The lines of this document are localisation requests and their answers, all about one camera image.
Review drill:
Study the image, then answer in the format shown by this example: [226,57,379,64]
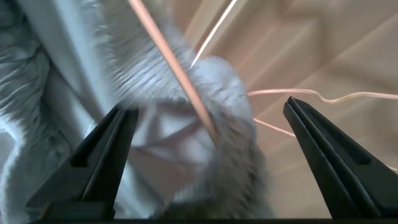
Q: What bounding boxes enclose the pink clothes hanger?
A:
[128,0,398,173]

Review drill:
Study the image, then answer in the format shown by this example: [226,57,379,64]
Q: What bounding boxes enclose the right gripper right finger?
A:
[282,95,398,219]

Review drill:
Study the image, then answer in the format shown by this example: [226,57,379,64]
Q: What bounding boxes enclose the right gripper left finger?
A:
[25,104,140,220]

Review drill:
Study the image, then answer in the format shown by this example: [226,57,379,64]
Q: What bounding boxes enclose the pale grey shorts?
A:
[0,0,275,220]

